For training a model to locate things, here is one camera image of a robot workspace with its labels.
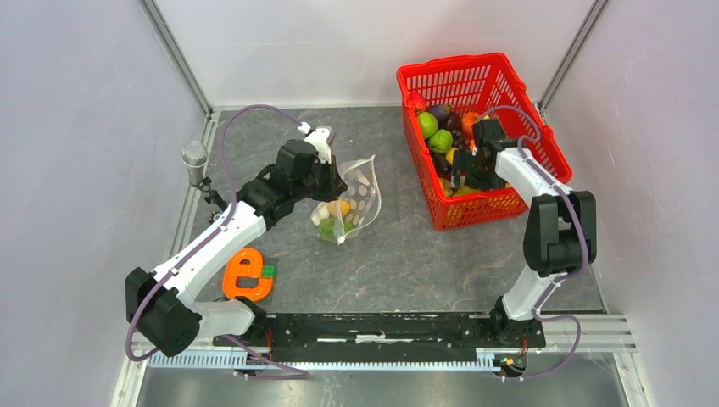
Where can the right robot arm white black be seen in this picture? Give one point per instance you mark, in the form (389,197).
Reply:
(560,234)

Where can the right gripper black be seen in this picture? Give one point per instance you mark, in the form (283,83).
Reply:
(463,160)

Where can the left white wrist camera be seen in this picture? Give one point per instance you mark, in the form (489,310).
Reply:
(321,138)

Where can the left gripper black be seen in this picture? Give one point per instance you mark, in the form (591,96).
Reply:
(335,186)

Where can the dark purple grape bunch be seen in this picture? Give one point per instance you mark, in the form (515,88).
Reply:
(462,140)

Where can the red apple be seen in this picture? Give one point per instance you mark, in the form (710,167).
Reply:
(416,102)

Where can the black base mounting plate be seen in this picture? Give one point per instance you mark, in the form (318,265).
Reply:
(387,337)

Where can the clear dotted zip top bag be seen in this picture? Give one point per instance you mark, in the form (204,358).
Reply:
(363,193)

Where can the red plastic basket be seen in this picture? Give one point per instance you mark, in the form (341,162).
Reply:
(487,84)

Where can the orange letter e toy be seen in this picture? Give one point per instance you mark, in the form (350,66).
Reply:
(241,278)

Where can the orange pumpkin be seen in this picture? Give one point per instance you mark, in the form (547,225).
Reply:
(467,121)

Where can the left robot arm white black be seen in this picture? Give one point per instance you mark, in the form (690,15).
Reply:
(162,304)

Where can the grey microphone on stand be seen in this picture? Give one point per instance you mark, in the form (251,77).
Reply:
(195,157)

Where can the yellow orange lemon fruit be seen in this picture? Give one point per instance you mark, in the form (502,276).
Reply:
(338,208)

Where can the yellow lemon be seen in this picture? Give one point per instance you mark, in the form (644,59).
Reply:
(449,156)

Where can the green small block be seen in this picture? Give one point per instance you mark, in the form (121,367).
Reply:
(268,272)

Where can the purple eggplant top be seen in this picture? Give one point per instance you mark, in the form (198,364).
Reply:
(439,111)

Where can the green wrinkled cabbage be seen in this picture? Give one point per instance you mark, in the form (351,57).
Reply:
(440,142)

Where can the dark eggplant lower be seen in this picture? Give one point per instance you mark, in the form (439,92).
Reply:
(441,165)

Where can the green apple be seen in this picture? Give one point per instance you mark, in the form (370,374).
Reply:
(428,124)

